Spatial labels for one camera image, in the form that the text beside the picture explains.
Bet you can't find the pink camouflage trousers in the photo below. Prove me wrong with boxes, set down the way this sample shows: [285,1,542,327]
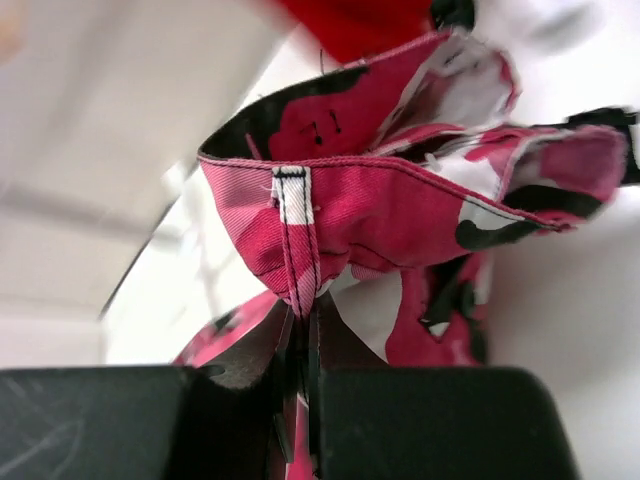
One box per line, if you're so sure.
[176,31,639,479]

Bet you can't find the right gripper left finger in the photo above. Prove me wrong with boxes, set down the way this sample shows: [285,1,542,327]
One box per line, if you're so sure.
[1,302,295,479]

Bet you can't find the red shorts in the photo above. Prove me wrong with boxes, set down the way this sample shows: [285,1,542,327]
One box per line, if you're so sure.
[276,0,434,63]

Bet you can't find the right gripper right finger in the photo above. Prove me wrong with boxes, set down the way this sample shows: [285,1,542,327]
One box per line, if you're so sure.
[308,295,579,480]

